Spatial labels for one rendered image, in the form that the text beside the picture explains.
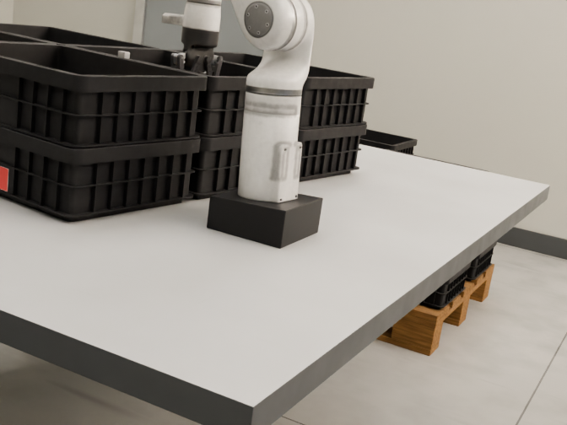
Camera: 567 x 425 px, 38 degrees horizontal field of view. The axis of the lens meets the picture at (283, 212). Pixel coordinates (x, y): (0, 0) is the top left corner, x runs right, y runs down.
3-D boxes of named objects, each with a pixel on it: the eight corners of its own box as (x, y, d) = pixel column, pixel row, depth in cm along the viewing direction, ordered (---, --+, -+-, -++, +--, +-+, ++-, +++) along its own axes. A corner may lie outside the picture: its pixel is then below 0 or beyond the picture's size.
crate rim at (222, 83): (305, 89, 169) (306, 78, 168) (210, 90, 144) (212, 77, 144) (163, 59, 190) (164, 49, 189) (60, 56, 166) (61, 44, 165)
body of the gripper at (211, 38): (201, 26, 162) (196, 74, 165) (228, 29, 169) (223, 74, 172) (173, 21, 166) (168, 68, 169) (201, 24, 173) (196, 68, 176)
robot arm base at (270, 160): (302, 196, 139) (312, 95, 135) (272, 204, 132) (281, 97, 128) (257, 187, 144) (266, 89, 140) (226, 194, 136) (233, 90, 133)
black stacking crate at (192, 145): (197, 203, 150) (205, 138, 147) (67, 227, 125) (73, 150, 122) (53, 156, 171) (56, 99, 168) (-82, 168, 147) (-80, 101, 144)
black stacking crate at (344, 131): (362, 174, 198) (369, 124, 195) (291, 186, 174) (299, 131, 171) (233, 139, 219) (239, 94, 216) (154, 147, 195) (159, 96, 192)
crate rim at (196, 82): (210, 90, 144) (212, 77, 144) (78, 92, 120) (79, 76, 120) (60, 56, 166) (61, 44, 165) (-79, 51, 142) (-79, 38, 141)
